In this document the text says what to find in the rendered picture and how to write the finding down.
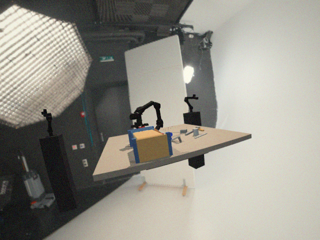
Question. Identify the clear-panelled rack with blue frame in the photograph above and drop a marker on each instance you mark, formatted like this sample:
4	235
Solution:
150	143

